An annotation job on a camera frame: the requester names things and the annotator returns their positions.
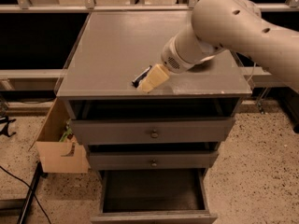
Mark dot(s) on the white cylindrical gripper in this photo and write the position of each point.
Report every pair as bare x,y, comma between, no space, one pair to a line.
171,59

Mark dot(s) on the blue rxbar blueberry wrapper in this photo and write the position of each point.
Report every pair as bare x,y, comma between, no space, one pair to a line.
137,81

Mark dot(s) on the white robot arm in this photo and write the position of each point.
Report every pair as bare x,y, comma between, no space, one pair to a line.
236,25

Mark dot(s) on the grey drawer cabinet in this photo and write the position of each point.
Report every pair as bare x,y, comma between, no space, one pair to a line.
115,48

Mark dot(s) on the grey top drawer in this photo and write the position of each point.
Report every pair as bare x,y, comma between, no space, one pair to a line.
116,132

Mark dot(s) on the grey drawer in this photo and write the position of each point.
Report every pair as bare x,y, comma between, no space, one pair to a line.
174,196
116,132
152,160

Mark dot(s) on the grey middle drawer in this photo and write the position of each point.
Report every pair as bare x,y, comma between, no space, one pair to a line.
152,160

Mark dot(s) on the grey bottom drawer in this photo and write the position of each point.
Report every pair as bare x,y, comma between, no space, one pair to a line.
174,196

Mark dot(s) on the green item in box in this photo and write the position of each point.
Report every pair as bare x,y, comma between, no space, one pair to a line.
67,131

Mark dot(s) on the cardboard box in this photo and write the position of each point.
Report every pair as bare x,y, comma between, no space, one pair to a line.
55,156

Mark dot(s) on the black metal floor bar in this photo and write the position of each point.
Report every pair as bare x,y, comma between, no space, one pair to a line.
30,195

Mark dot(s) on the black stand foot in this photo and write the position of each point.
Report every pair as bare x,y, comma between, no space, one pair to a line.
6,121

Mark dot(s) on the metal rail frame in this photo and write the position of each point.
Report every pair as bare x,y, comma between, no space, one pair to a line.
89,6

